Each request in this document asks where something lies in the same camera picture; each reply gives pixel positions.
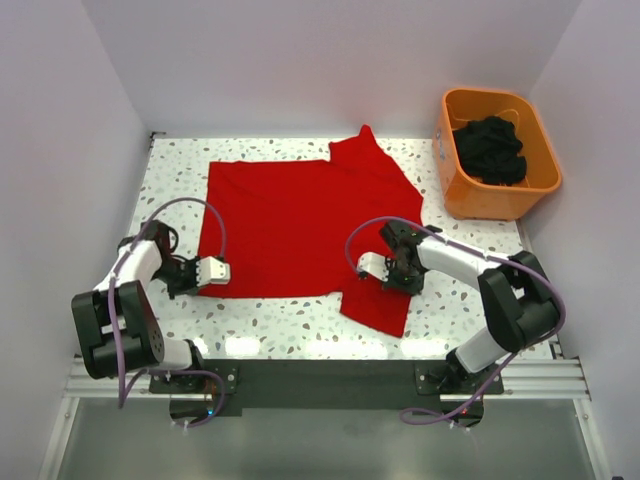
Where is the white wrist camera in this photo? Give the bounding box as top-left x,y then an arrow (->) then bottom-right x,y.
196,256 -> 231,287
357,252 -> 389,283

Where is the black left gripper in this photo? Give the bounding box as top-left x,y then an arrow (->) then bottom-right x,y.
152,255 -> 210,300

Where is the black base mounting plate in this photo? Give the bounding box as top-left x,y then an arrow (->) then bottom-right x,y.
149,359 -> 504,420

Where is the aluminium frame rail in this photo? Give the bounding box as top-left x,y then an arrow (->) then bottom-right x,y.
63,358 -> 591,400

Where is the black clothes pile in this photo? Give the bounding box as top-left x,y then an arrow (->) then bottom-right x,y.
453,116 -> 527,186

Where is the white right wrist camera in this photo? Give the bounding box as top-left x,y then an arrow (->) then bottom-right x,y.
357,252 -> 389,283

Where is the red t-shirt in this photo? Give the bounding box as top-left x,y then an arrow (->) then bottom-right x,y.
198,126 -> 423,337

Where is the orange plastic basket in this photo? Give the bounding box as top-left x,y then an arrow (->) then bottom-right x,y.
432,87 -> 562,221

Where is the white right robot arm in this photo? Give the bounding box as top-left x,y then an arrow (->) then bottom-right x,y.
377,220 -> 561,393

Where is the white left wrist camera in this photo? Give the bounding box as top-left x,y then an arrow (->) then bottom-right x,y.
196,256 -> 231,287

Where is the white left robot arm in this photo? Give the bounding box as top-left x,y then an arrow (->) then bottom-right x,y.
71,220 -> 207,392

